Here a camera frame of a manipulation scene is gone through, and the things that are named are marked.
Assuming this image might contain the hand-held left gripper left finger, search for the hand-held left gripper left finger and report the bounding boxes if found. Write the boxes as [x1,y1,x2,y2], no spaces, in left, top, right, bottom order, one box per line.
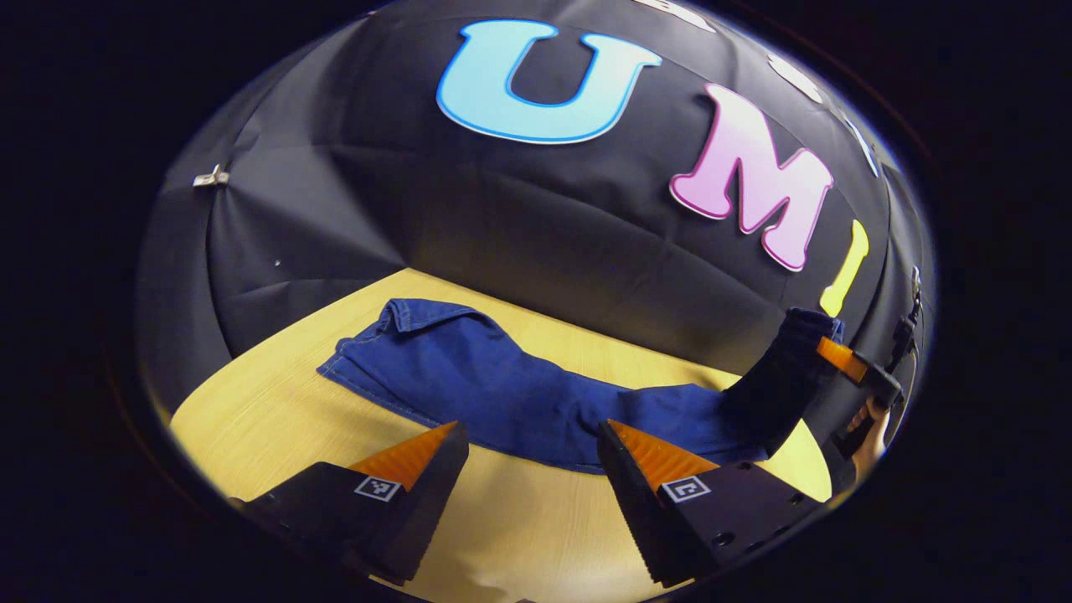
[239,420,471,587]

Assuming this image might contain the black backdrop cloth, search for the black backdrop cloth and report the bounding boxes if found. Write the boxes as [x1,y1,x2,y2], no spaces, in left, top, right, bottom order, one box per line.
[138,0,937,436]

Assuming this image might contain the blue denim jeans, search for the blue denim jeans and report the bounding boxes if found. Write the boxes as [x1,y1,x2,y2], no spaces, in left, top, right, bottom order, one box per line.
[317,298,847,475]

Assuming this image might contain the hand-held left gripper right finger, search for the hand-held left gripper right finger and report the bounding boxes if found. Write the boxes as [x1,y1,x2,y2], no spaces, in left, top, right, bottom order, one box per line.
[596,419,824,588]

